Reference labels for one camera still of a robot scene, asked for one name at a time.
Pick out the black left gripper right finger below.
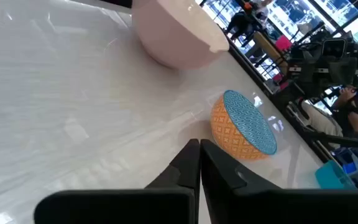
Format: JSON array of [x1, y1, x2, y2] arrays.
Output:
[[200, 138, 358, 224]]

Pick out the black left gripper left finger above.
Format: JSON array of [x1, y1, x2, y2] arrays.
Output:
[[33, 138, 201, 224]]

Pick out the pink box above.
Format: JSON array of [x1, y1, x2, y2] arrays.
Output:
[[274, 34, 293, 52]]

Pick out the person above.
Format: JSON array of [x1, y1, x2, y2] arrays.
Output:
[[300, 85, 358, 141], [224, 0, 270, 42]]

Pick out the teal plastic bin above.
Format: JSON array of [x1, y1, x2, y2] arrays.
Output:
[[314, 160, 357, 190]]

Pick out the black robot workstation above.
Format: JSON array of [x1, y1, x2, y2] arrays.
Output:
[[289, 29, 358, 99]]

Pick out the orange and blue patterned bowl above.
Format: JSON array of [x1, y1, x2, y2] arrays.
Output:
[[209, 90, 278, 162]]

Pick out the white ceramic bowl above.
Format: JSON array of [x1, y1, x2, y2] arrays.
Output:
[[131, 0, 231, 70]]

